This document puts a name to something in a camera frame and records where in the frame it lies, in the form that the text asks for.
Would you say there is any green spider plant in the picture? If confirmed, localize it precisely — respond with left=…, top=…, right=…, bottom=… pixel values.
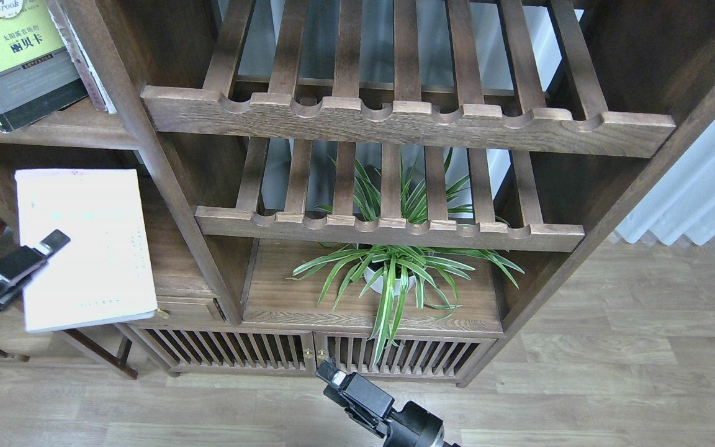
left=287, top=161, right=524, bottom=365

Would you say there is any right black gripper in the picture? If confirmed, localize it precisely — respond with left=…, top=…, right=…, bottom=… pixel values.
left=315, top=361, right=445, bottom=446

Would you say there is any dark wooden bookshelf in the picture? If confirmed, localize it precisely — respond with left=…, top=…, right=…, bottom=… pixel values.
left=0, top=1, right=715, bottom=387

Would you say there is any white and purple book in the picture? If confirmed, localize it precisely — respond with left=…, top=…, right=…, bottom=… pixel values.
left=14, top=169, right=157, bottom=333

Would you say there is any green and black book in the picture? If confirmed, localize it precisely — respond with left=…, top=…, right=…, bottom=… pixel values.
left=0, top=1, right=88, bottom=133

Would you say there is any white curtain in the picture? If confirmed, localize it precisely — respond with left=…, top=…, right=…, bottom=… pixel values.
left=612, top=120, right=715, bottom=245

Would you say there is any white plant pot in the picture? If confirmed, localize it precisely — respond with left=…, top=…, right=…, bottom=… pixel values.
left=364, top=264, right=417, bottom=296

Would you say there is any white standing book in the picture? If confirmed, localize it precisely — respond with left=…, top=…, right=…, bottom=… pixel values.
left=46, top=1, right=117, bottom=114

